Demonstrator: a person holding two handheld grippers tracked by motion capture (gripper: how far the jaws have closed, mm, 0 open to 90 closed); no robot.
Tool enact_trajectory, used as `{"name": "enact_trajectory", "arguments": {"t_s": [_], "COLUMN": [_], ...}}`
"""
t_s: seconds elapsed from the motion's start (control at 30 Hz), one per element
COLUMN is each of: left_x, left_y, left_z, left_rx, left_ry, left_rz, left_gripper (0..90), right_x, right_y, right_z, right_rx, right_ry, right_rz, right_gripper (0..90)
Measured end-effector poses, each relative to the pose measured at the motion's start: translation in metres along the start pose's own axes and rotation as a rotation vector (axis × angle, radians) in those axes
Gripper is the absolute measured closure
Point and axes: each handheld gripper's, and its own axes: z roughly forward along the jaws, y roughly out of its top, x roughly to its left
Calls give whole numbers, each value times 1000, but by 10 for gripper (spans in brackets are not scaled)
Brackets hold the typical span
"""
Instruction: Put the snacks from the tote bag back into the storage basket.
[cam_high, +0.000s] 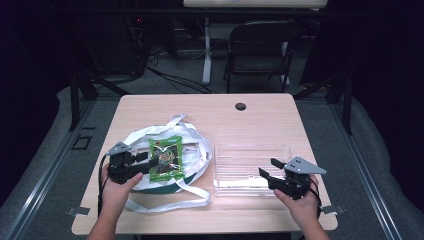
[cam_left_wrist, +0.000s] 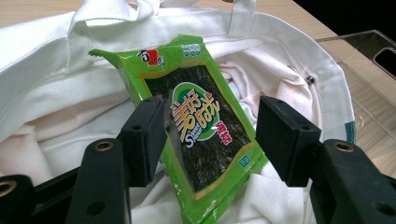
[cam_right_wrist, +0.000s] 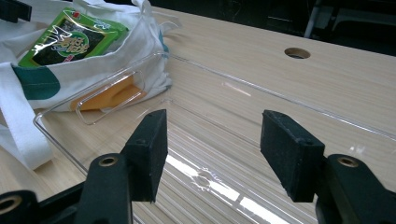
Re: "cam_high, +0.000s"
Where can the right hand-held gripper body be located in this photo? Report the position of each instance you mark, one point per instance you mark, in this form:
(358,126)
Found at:
(295,181)

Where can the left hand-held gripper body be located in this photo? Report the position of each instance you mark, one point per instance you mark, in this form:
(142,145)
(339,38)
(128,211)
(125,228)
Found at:
(120,166)

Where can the green snack packet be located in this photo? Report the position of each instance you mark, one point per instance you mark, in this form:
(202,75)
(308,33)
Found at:
(166,159)

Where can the clear plastic tray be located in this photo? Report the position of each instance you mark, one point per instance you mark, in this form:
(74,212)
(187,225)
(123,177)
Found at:
(243,166)

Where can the white tote bag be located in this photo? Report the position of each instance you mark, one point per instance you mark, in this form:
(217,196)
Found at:
(196,150)

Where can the person's right hand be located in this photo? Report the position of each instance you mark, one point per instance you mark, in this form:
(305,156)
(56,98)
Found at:
(301,206)

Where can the person's left hand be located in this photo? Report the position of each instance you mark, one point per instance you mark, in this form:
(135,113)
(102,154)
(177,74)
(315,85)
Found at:
(115,196)

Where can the black metal stand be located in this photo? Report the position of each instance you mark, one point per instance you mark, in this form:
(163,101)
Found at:
(347,100)
(75,100)

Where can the black folding chair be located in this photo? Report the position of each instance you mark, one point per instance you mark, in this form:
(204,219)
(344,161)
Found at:
(263,46)

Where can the dark equipment rack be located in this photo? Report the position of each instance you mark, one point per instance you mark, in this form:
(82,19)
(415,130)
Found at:
(110,40)

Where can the white desk leg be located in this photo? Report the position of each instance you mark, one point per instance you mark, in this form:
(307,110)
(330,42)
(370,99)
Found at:
(207,53)

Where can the metal table bracket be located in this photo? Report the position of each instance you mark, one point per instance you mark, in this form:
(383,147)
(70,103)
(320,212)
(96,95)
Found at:
(79,210)
(333,209)

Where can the aluminium floor rail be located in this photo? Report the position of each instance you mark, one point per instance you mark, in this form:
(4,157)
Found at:
(43,180)
(366,180)

